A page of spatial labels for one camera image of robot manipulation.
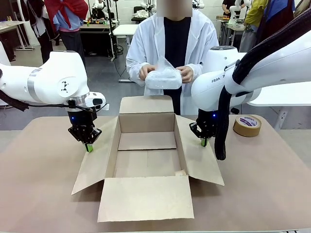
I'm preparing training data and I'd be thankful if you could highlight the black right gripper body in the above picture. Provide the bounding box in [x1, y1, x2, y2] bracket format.
[196, 108, 219, 132]

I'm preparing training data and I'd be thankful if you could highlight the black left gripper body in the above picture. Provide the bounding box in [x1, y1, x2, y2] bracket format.
[67, 106, 98, 129]

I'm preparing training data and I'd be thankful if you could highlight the bubble-wrapped clock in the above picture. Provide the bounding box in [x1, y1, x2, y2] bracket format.
[145, 57, 183, 90]

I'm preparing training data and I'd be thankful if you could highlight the brown cardboard shipping box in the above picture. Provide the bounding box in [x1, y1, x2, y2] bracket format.
[71, 95, 225, 223]

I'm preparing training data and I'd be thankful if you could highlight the person's right forearm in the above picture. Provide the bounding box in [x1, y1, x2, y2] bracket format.
[128, 58, 149, 86]

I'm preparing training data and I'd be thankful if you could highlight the person's left forearm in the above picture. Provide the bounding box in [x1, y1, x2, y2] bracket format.
[187, 62, 210, 82]

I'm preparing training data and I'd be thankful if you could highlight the person's left hand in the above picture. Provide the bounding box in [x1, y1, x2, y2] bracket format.
[178, 66, 194, 83]

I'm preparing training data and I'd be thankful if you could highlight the person's right hand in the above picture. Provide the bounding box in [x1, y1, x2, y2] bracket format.
[138, 65, 156, 81]

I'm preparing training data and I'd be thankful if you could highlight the brown packing tape roll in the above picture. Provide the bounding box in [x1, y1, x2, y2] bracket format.
[232, 115, 262, 138]

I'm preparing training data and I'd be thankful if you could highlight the large white table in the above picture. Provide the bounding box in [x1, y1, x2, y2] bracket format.
[245, 81, 311, 129]

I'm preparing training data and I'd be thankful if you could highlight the black table with colourful items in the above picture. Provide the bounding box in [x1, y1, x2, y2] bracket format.
[79, 19, 113, 58]

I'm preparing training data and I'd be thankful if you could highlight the bystander with red garment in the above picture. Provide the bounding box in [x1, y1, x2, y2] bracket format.
[45, 0, 89, 64]

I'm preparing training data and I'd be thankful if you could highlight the person in white lab coat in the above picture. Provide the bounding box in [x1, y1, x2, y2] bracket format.
[125, 0, 221, 116]

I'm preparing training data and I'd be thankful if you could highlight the bystander in black clothes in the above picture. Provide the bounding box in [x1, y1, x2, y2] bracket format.
[20, 0, 60, 64]

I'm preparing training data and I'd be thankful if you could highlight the bystander in yellow top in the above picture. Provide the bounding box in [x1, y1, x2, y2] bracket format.
[239, 0, 268, 53]

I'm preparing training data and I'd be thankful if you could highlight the white table with small items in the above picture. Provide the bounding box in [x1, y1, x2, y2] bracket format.
[0, 20, 36, 51]

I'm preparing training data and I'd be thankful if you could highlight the bystander in dark blue apron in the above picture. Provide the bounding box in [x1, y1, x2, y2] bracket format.
[256, 0, 296, 46]

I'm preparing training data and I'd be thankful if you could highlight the dark right arm cable bundle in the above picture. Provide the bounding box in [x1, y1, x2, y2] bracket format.
[213, 6, 311, 161]

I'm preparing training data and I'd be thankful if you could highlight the dark arm cable bundle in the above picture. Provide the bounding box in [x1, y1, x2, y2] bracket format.
[0, 89, 71, 112]
[213, 6, 311, 161]

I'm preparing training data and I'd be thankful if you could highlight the dark left arm cable bundle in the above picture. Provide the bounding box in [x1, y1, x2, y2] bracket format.
[0, 89, 71, 112]

